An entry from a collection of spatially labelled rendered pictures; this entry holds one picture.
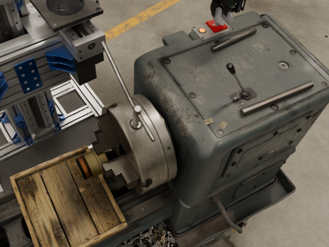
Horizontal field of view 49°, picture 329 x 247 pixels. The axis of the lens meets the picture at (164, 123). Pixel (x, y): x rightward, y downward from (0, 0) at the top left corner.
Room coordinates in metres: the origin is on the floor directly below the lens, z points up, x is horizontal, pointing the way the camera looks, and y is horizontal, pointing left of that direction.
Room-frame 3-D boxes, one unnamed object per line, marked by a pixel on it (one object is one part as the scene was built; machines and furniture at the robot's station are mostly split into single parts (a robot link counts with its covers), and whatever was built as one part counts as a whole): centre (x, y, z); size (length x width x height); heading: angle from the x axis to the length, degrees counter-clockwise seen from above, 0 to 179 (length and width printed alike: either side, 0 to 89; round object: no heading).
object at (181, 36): (0.96, -0.01, 1.24); 0.09 x 0.08 x 0.03; 126
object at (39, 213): (0.46, 0.31, 0.89); 0.36 x 0.30 x 0.04; 36
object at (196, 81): (0.87, -0.22, 1.06); 0.59 x 0.48 x 0.39; 126
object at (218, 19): (1.04, -0.14, 1.31); 0.06 x 0.03 x 0.09; 36
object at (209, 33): (1.05, -0.13, 1.23); 0.13 x 0.08 x 0.05; 126
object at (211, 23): (1.06, -0.14, 1.25); 0.06 x 0.06 x 0.02; 36
